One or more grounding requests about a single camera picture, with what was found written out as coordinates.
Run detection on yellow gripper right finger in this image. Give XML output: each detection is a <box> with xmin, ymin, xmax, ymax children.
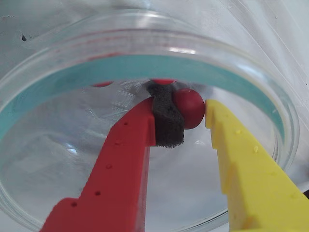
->
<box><xmin>204</xmin><ymin>99</ymin><xmax>309</xmax><ymax>232</ymax></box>

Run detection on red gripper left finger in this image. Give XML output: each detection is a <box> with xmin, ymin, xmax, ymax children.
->
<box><xmin>42</xmin><ymin>82</ymin><xmax>186</xmax><ymax>232</ymax></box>

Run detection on clear glass bowl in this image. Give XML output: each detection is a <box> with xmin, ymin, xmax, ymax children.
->
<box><xmin>0</xmin><ymin>11</ymin><xmax>300</xmax><ymax>232</ymax></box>

